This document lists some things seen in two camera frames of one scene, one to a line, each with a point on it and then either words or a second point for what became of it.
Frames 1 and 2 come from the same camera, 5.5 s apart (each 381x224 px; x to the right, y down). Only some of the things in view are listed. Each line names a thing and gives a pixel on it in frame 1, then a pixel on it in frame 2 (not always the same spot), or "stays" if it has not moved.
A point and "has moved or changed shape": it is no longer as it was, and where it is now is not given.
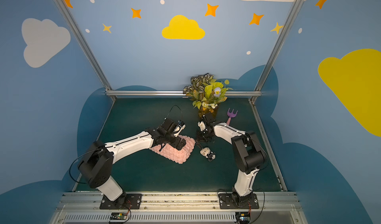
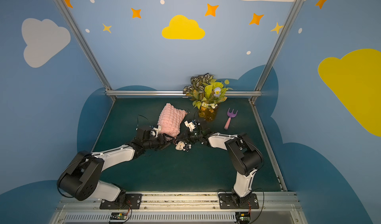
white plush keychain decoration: (206, 151) has moved or changed shape
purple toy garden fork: (231, 114) stays
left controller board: (118, 215) stays
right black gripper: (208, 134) to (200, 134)
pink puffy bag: (170, 152) to (170, 119)
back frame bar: (109, 93) stays
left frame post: (81, 40) stays
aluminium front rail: (157, 208) stays
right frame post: (280, 38) stays
